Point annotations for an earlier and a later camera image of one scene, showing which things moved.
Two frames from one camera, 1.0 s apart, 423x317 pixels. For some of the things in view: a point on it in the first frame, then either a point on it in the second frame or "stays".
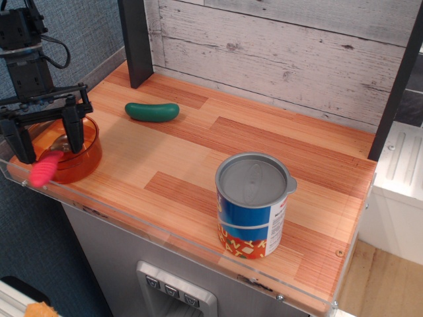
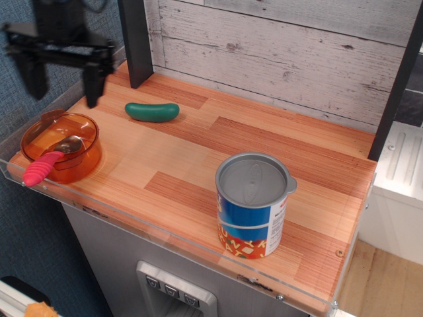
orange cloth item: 39,309 stays
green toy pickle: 151,112 stays
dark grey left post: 136,41 stays
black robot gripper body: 38,99 → 59,34
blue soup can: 252,190 stays
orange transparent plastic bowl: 49,135 stays
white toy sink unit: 393,217 stays
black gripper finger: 73,117 → 93,80
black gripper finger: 20,139 → 35,75
